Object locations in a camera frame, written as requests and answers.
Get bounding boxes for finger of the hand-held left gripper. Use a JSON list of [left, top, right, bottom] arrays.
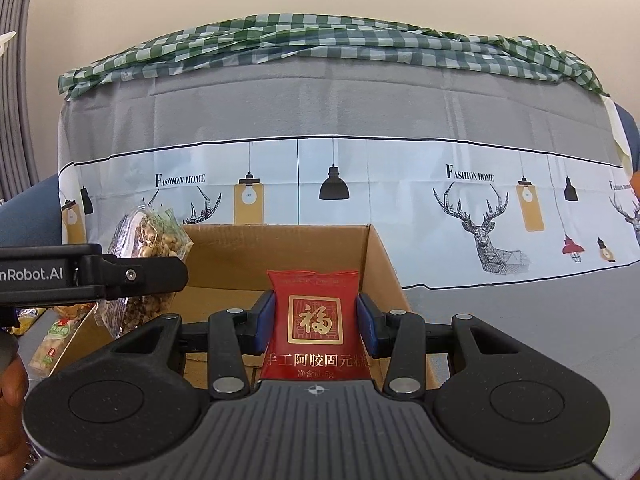
[[75, 254, 190, 306]]

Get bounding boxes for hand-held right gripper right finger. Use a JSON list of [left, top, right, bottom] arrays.
[[356, 292, 527, 396]]

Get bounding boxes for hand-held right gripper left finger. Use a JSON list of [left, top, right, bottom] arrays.
[[111, 290, 277, 400]]

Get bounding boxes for clear bag of nuts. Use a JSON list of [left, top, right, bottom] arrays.
[[98, 200, 195, 339]]

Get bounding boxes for red square snack packet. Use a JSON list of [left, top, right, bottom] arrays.
[[258, 269, 373, 384]]

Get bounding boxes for brown cardboard box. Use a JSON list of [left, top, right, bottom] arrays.
[[50, 223, 441, 391]]

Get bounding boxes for person's left hand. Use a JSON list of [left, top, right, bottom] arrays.
[[0, 354, 32, 480]]

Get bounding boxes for green label snack packet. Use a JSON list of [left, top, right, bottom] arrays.
[[28, 318, 84, 377]]

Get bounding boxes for white deer print tote bag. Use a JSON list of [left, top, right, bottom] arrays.
[[56, 58, 640, 391]]

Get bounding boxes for grey curtain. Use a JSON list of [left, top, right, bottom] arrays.
[[0, 0, 51, 201]]

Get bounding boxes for green checked cloth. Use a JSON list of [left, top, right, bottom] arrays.
[[57, 12, 611, 102]]

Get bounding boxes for cream cloth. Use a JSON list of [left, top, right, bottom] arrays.
[[600, 95, 634, 171]]

